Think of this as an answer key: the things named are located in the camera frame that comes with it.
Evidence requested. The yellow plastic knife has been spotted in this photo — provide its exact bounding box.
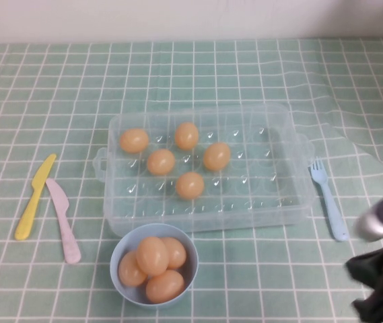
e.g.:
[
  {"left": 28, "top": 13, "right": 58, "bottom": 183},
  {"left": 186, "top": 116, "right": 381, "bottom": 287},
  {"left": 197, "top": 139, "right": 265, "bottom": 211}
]
[{"left": 14, "top": 153, "right": 58, "bottom": 241}]

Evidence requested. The brown egg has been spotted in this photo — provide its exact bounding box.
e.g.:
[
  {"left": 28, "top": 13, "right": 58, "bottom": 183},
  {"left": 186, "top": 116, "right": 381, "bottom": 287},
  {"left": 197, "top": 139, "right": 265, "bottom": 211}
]
[
  {"left": 145, "top": 269, "right": 186, "bottom": 304},
  {"left": 135, "top": 236, "right": 170, "bottom": 277},
  {"left": 146, "top": 149, "right": 176, "bottom": 176},
  {"left": 174, "top": 122, "right": 200, "bottom": 151},
  {"left": 203, "top": 142, "right": 232, "bottom": 172},
  {"left": 117, "top": 250, "right": 148, "bottom": 287},
  {"left": 160, "top": 237, "right": 188, "bottom": 270},
  {"left": 120, "top": 128, "right": 150, "bottom": 154},
  {"left": 176, "top": 172, "right": 205, "bottom": 200}
]

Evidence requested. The pink plastic knife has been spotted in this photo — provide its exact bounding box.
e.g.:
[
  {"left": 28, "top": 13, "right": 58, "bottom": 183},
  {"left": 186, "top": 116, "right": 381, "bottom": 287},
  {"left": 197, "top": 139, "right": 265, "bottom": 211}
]
[{"left": 45, "top": 178, "right": 82, "bottom": 264}]

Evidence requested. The light blue plastic fork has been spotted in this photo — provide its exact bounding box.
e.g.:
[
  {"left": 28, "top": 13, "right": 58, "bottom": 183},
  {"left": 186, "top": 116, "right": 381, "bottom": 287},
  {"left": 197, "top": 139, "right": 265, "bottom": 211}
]
[{"left": 308, "top": 156, "right": 350, "bottom": 242}]

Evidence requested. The green checked tablecloth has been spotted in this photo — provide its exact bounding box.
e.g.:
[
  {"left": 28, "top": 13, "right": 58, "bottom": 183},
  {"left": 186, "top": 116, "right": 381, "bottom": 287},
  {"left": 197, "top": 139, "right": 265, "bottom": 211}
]
[{"left": 0, "top": 37, "right": 383, "bottom": 323}]

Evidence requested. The clear plastic egg box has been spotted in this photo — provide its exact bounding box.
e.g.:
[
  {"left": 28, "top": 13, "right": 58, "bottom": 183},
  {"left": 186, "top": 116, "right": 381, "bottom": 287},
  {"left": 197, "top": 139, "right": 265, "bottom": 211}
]
[{"left": 92, "top": 103, "right": 316, "bottom": 234}]

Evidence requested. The light blue plastic bowl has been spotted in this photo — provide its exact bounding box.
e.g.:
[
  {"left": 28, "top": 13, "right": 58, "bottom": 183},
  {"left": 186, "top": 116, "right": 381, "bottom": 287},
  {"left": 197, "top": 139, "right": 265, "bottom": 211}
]
[{"left": 109, "top": 223, "right": 199, "bottom": 310}]

